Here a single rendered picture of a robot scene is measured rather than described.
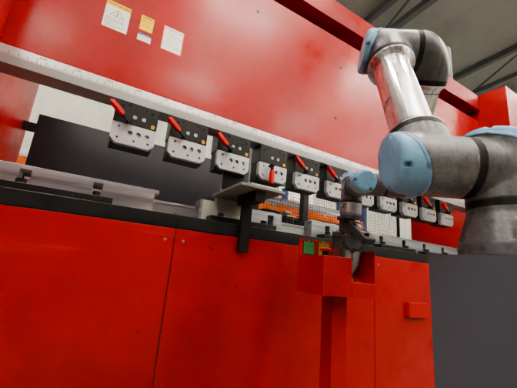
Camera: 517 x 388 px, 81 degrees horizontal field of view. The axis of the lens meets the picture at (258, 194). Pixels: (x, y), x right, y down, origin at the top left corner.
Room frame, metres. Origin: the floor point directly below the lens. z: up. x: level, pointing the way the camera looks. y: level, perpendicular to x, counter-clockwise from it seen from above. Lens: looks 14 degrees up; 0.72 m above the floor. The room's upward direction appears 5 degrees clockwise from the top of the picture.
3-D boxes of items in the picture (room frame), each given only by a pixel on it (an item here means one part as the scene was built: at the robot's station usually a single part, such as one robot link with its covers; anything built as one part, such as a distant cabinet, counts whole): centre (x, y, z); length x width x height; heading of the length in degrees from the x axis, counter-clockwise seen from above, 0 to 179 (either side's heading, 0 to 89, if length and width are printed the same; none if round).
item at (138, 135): (1.05, 0.49, 1.19); 0.15 x 0.09 x 0.17; 119
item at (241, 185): (1.13, 0.05, 1.00); 0.26 x 0.18 x 0.01; 29
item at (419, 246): (1.87, -0.99, 0.92); 1.68 x 0.06 x 0.10; 119
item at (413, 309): (1.62, -0.86, 0.59); 0.15 x 0.02 x 0.07; 119
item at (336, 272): (1.05, -0.28, 0.75); 0.20 x 0.16 x 0.18; 111
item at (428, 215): (1.92, -1.09, 1.19); 0.15 x 0.09 x 0.17; 119
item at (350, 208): (1.06, -0.33, 0.95); 0.08 x 0.08 x 0.05
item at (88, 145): (1.59, 0.57, 1.12); 1.13 x 0.02 x 0.44; 119
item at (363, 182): (0.95, -0.35, 1.02); 0.11 x 0.11 x 0.08; 87
